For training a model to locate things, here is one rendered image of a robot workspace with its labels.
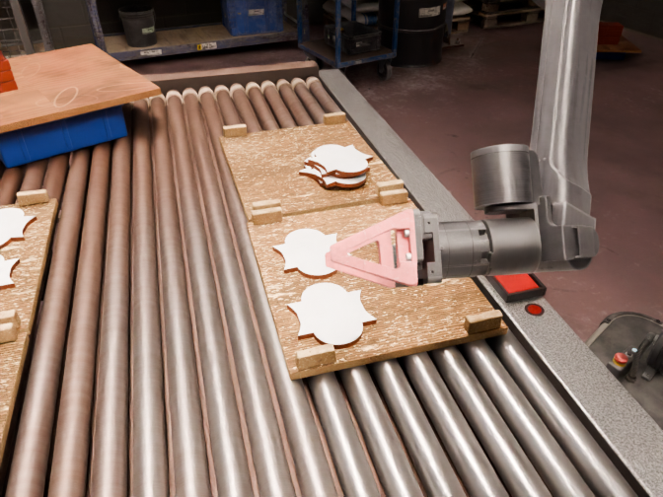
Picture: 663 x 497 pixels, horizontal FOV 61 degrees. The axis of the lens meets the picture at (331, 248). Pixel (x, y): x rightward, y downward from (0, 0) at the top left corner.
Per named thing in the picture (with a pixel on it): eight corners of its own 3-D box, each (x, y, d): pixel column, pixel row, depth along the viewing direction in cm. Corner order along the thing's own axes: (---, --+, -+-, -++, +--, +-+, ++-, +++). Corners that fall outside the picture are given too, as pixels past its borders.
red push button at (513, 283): (520, 272, 102) (521, 266, 102) (538, 293, 98) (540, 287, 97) (490, 278, 101) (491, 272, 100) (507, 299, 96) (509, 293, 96)
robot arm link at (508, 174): (602, 257, 58) (529, 263, 65) (592, 148, 59) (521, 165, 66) (531, 261, 51) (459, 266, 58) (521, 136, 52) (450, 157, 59)
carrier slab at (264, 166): (347, 125, 154) (347, 119, 153) (407, 198, 123) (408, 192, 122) (219, 142, 146) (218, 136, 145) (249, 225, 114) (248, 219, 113)
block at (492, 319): (495, 320, 89) (499, 308, 88) (501, 328, 88) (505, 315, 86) (462, 327, 88) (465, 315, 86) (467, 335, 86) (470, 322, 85)
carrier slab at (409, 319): (408, 204, 121) (409, 197, 120) (507, 334, 89) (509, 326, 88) (247, 228, 113) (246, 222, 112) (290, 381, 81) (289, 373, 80)
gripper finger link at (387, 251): (325, 222, 56) (418, 217, 56) (322, 231, 63) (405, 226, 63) (330, 291, 55) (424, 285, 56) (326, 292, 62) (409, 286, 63)
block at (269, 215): (281, 217, 114) (280, 205, 112) (283, 222, 112) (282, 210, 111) (252, 221, 112) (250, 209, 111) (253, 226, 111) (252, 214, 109)
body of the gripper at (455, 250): (417, 212, 51) (496, 208, 51) (398, 226, 61) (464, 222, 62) (422, 284, 51) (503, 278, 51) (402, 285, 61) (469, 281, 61)
